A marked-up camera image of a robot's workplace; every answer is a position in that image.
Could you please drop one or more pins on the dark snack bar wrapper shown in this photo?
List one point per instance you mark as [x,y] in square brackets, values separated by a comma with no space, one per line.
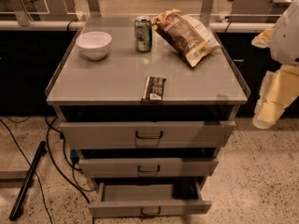
[153,91]

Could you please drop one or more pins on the white ceramic bowl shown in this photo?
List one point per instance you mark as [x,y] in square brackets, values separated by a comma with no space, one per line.
[94,45]

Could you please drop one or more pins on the green soda can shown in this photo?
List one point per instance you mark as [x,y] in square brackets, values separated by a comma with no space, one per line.
[143,34]

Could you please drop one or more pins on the black bar on floor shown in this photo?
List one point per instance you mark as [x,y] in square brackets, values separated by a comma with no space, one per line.
[17,207]

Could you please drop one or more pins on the brown chip bag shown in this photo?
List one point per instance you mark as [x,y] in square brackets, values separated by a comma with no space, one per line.
[187,35]

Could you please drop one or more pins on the grey drawer cabinet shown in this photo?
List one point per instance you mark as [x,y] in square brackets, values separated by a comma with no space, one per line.
[119,79]

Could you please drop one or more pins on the white horizontal rail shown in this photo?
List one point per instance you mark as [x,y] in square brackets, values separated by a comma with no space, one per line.
[220,27]

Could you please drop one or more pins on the blue plug box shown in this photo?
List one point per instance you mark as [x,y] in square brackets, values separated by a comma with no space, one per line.
[74,156]

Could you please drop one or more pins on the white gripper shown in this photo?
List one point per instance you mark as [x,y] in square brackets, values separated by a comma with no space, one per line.
[287,37]

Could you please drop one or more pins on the grey bottom drawer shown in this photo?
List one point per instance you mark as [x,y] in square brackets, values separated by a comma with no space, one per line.
[149,197]

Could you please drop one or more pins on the grey middle drawer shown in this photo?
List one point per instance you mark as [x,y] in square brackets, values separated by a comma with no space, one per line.
[147,167]

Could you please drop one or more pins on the grey top drawer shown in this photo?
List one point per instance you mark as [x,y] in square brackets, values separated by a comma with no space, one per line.
[137,126]

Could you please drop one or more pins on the grey drawer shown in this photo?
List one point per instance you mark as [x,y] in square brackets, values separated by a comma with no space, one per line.
[149,197]
[147,167]
[137,126]

